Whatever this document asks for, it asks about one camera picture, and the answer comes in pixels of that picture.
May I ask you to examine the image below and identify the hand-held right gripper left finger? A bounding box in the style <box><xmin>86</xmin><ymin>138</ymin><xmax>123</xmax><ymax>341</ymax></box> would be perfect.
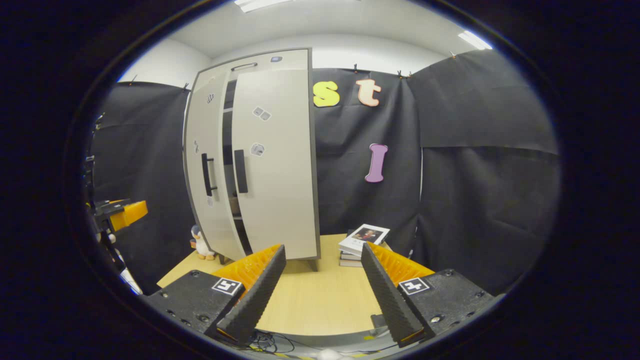
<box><xmin>145</xmin><ymin>244</ymin><xmax>287</xmax><ymax>347</ymax></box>

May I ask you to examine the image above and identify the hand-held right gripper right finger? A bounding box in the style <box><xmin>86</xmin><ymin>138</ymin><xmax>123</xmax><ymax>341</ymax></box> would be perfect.
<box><xmin>360</xmin><ymin>241</ymin><xmax>496</xmax><ymax>348</ymax></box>

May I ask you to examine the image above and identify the white shoe cabinet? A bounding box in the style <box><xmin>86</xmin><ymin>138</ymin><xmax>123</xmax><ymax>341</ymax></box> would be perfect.
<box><xmin>182</xmin><ymin>47</ymin><xmax>322</xmax><ymax>273</ymax></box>

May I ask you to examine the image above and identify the white cabinet drawer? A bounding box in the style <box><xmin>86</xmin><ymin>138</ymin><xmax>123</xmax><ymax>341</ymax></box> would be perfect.
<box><xmin>196</xmin><ymin>49</ymin><xmax>310</xmax><ymax>88</ymax></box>

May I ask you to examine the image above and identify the white portrait cover book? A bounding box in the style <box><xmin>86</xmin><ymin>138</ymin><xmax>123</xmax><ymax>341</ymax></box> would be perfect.
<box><xmin>338</xmin><ymin>223</ymin><xmax>391</xmax><ymax>257</ymax></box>

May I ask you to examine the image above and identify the colourful printed board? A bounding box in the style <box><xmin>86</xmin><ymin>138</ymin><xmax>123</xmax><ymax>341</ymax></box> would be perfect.
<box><xmin>119</xmin><ymin>267</ymin><xmax>145</xmax><ymax>296</ymax></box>

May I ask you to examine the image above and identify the penguin plush toy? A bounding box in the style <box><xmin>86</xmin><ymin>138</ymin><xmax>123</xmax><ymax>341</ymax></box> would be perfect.
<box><xmin>189</xmin><ymin>224</ymin><xmax>217</xmax><ymax>261</ymax></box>

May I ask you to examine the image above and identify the black backdrop cloth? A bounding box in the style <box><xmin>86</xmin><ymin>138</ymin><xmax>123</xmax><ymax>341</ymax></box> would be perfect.
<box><xmin>90</xmin><ymin>49</ymin><xmax>561</xmax><ymax>296</ymax></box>

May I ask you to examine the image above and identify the ceiling light panel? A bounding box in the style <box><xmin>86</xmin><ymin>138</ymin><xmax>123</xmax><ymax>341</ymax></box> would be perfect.
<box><xmin>234</xmin><ymin>0</ymin><xmax>296</xmax><ymax>13</ymax></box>
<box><xmin>457</xmin><ymin>30</ymin><xmax>494</xmax><ymax>51</ymax></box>

